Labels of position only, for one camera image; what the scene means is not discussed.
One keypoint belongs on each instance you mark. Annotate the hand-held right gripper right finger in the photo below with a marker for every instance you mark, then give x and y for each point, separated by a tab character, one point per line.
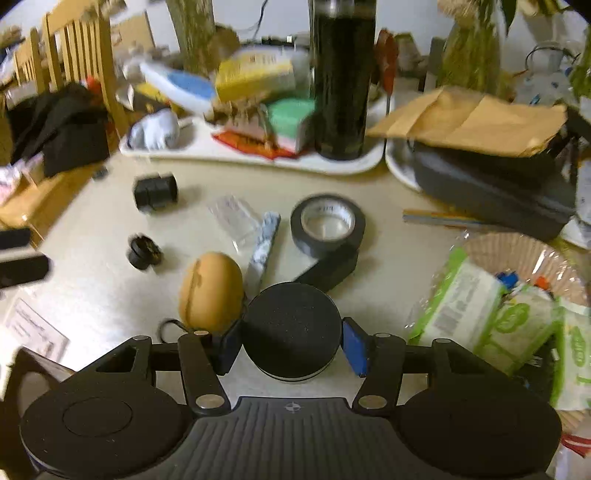
354	346

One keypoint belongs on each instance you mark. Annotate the dark brown holder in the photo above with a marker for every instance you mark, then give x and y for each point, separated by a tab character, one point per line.
39	367

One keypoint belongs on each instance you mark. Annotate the black and yellow box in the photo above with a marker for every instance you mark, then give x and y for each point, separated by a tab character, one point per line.
150	94

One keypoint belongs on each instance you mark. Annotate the glass vase with stems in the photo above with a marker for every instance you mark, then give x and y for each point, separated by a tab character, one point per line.
191	32
471	50

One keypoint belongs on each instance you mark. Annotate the clear plastic case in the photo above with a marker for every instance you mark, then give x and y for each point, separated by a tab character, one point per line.
233	219

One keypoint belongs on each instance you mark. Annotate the brown egg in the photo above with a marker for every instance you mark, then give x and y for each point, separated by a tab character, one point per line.
210	290

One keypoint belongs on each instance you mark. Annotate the black thermos bottle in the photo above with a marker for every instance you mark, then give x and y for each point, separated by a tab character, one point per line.
341	83

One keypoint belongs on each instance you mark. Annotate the black cloth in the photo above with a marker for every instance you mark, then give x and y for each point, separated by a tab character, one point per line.
60	124

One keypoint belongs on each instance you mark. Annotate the black round puck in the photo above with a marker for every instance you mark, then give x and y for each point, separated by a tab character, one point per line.
291	325

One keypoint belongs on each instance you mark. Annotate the white sock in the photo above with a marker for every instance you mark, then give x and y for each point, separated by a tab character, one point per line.
154	129

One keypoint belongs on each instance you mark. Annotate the white bottle blue label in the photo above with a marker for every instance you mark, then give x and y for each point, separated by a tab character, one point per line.
180	85

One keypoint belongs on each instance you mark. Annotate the green box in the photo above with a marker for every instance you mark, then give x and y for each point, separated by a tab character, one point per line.
291	120

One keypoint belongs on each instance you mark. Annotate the grey zip case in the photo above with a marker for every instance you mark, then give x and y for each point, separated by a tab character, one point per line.
485	189

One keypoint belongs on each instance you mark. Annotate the small black round knob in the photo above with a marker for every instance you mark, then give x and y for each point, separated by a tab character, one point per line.
144	251

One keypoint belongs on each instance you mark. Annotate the black cylinder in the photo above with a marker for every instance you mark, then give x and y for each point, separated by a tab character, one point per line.
154	191

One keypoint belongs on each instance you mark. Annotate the orange packet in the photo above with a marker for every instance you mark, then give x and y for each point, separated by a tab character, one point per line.
387	60

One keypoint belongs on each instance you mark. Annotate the white plastic bag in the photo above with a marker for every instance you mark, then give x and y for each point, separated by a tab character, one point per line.
14	180

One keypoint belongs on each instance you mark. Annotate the red packet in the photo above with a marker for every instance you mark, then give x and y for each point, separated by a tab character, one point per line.
240	145

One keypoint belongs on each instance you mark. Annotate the black electrical tape roll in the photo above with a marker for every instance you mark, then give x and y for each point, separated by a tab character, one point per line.
356	226

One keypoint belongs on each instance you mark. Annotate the brown paper envelope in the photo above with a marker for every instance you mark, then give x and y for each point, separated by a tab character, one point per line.
466	120

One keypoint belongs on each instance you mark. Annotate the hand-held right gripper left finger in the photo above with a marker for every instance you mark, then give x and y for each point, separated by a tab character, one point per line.
228	348

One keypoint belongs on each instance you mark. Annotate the marbled flat stick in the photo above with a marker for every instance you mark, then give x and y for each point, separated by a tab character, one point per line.
262	251

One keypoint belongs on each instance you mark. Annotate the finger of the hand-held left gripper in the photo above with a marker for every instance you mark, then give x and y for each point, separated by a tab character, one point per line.
14	239
23	272

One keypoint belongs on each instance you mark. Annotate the green wet wipes pack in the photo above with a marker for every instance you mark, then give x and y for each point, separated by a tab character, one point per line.
517	327
575	355
461	300

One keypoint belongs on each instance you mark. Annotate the white tray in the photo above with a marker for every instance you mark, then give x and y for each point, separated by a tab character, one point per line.
203	150
400	166

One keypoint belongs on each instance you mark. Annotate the printed paper card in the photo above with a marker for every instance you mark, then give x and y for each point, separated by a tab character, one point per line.
32	327

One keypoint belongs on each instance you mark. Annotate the wooden chair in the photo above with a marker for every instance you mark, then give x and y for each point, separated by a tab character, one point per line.
78	41
30	60

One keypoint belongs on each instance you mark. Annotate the burlap pouch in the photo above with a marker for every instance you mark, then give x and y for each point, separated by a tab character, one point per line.
242	115

